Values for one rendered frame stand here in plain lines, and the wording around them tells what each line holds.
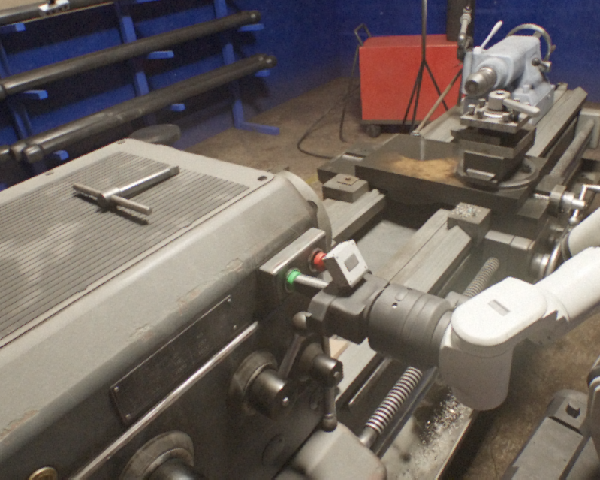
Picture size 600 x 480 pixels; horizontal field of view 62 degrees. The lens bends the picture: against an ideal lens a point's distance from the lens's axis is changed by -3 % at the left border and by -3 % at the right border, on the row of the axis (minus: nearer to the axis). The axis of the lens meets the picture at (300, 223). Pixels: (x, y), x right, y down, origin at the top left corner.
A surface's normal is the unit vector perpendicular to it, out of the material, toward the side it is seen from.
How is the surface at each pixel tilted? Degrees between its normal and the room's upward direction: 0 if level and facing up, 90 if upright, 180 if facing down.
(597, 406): 90
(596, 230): 81
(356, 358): 36
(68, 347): 45
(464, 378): 98
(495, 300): 7
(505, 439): 0
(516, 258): 90
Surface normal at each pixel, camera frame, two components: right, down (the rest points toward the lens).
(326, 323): 0.78, 0.24
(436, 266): 0.37, -0.55
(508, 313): -0.18, -0.80
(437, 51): -0.31, 0.51
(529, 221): -0.62, 0.45
